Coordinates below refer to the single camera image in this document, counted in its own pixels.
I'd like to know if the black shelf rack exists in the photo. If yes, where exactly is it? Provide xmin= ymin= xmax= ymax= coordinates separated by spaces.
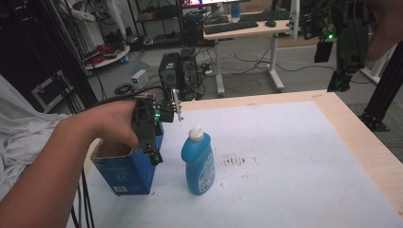
xmin=126 ymin=0 xmax=185 ymax=46

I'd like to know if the person's right hand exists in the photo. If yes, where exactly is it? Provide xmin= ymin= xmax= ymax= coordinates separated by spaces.
xmin=364 ymin=0 xmax=403 ymax=62

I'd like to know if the person's left hand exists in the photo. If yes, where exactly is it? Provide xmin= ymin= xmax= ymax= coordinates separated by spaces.
xmin=62 ymin=97 xmax=157 ymax=150

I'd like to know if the blue cardboard box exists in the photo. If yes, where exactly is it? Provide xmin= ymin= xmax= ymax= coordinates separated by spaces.
xmin=89 ymin=122 xmax=164 ymax=197

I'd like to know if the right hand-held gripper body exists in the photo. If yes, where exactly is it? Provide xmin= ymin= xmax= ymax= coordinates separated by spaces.
xmin=298 ymin=0 xmax=373 ymax=76

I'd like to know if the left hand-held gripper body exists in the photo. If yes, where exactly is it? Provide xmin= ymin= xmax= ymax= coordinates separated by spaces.
xmin=130 ymin=87 xmax=184 ymax=155

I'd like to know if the white desk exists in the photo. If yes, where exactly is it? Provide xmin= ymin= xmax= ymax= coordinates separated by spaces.
xmin=202 ymin=18 xmax=291 ymax=97

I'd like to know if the white cloth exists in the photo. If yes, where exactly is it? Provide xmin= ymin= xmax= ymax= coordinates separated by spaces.
xmin=0 ymin=73 xmax=69 ymax=201

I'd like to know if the monitor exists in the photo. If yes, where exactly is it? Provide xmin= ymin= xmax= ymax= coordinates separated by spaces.
xmin=182 ymin=0 xmax=236 ymax=10

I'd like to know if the black metal frame post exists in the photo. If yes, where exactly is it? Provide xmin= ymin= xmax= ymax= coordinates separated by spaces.
xmin=358 ymin=41 xmax=403 ymax=133

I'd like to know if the small blue bottle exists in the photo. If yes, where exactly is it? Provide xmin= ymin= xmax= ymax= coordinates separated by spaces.
xmin=230 ymin=1 xmax=241 ymax=21

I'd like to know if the round white shelf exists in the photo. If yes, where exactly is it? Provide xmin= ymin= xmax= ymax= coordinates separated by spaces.
xmin=83 ymin=44 xmax=131 ymax=71

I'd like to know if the blue bottle with white cap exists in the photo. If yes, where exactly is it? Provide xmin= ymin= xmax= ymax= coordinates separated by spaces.
xmin=181 ymin=123 xmax=216 ymax=197

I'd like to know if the small white box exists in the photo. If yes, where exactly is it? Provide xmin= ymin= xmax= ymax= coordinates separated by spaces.
xmin=130 ymin=68 xmax=149 ymax=90

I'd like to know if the black keyboard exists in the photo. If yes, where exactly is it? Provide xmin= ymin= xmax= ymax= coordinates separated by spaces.
xmin=239 ymin=9 xmax=291 ymax=23
xmin=203 ymin=20 xmax=259 ymax=35

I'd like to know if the black box with white frame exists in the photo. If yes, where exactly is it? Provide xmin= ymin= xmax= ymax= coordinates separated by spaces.
xmin=30 ymin=70 xmax=74 ymax=114

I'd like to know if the black floor cable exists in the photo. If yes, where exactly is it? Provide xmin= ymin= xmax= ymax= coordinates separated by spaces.
xmin=231 ymin=48 xmax=374 ymax=86

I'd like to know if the black computer tower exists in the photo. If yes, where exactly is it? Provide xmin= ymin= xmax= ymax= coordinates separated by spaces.
xmin=158 ymin=51 xmax=182 ymax=88
xmin=178 ymin=47 xmax=202 ymax=102

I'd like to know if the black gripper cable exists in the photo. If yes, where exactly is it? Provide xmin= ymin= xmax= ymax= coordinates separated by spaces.
xmin=69 ymin=166 xmax=96 ymax=228

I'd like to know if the white table mat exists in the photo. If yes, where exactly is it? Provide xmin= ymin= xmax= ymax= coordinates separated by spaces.
xmin=66 ymin=101 xmax=403 ymax=228

